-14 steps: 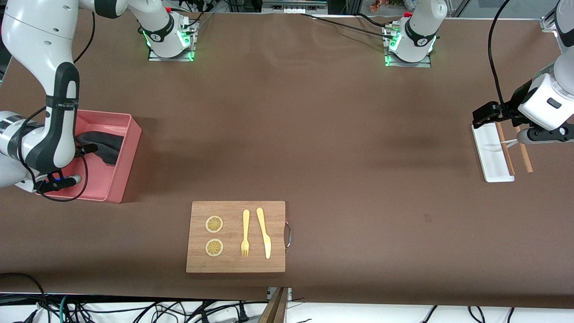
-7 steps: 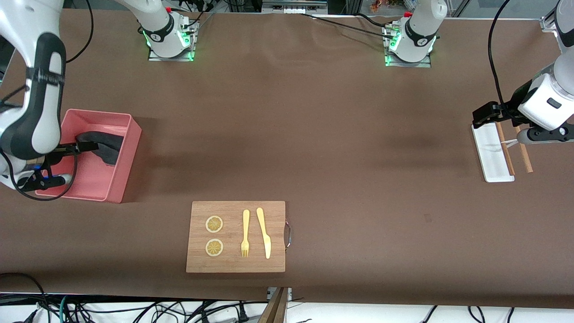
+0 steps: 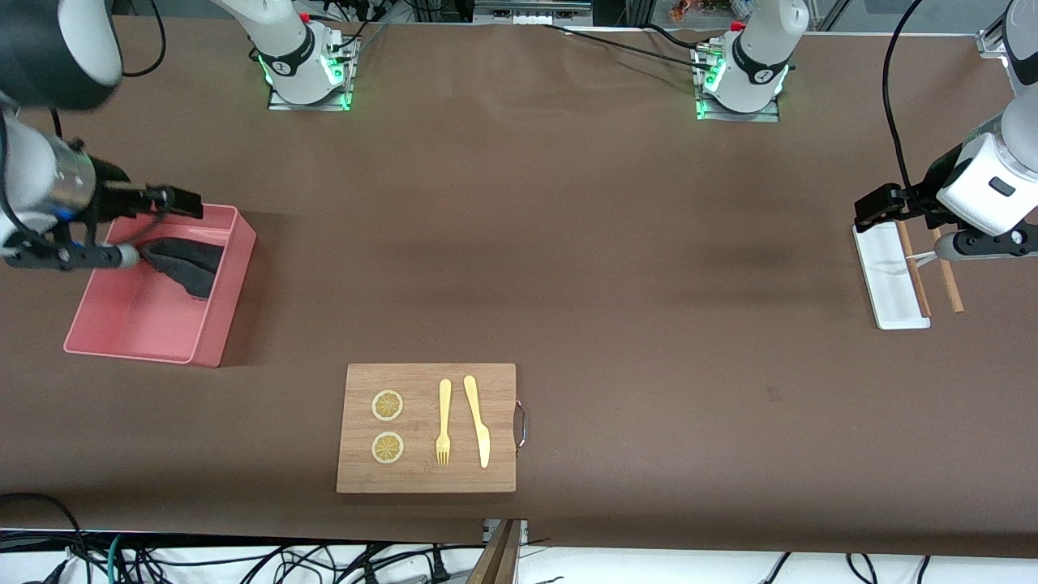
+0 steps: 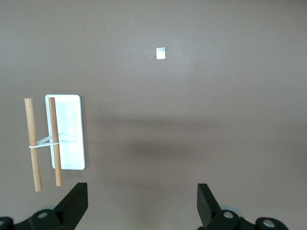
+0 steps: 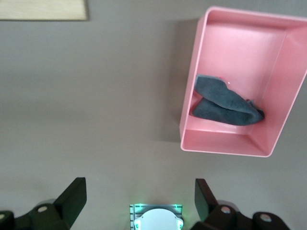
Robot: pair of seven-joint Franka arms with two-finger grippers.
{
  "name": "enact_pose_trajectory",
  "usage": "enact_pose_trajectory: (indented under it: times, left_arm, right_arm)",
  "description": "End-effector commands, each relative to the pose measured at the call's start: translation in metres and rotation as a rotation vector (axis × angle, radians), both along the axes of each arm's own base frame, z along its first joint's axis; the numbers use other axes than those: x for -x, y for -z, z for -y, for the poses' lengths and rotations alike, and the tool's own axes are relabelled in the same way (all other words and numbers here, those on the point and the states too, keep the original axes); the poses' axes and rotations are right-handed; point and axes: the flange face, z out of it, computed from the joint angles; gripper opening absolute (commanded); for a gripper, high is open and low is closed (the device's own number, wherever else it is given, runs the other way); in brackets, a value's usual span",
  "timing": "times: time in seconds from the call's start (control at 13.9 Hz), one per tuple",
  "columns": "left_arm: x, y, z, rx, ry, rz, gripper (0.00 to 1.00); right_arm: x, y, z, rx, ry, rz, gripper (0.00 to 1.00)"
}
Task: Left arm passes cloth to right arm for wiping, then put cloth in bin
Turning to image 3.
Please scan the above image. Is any dark grey microfibre cloth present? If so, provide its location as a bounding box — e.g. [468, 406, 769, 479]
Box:
[138, 235, 226, 302]

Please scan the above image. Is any white rectangular tray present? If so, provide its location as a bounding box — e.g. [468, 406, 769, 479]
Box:
[852, 221, 932, 331]

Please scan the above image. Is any pink plastic bin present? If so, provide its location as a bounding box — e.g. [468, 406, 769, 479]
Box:
[63, 197, 258, 368]

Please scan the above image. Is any orange background object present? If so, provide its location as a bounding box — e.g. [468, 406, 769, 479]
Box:
[669, 0, 735, 23]

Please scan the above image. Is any yellow plastic fork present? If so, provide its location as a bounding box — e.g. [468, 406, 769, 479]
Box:
[435, 379, 453, 466]

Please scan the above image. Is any wooden cutting board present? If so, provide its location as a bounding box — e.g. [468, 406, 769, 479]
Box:
[336, 363, 517, 494]

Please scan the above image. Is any yellow plastic knife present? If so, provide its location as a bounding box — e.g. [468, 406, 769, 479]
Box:
[463, 375, 491, 469]

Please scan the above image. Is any wooden plank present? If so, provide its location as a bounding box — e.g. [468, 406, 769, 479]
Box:
[466, 519, 524, 584]

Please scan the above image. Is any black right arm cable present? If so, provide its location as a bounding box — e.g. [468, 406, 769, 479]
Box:
[122, 0, 168, 79]

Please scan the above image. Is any black right base cable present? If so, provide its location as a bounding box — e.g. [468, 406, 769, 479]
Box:
[312, 0, 386, 49]

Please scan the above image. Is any black cable across table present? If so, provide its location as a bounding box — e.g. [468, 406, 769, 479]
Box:
[542, 23, 718, 74]

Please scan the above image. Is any thick black cable loop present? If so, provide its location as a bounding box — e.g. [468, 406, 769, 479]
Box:
[0, 492, 88, 584]

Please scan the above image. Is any teal cable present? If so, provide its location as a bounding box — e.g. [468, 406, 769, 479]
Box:
[105, 533, 131, 584]

